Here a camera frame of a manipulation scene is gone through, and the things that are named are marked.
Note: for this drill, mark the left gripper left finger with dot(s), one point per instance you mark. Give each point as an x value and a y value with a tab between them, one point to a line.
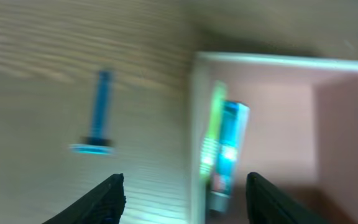
103	204

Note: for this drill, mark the toothpaste tube white teal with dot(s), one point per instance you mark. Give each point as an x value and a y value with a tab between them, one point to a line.
231	137

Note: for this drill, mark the blue disposable razor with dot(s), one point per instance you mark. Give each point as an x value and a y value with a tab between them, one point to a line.
96	142

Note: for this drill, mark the green white toothbrush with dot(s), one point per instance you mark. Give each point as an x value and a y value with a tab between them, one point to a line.
210	145

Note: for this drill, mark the white cardboard box pink inside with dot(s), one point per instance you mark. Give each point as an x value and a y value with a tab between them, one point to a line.
302	131

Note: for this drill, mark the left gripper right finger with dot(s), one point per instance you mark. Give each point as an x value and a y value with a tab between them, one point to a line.
267	204

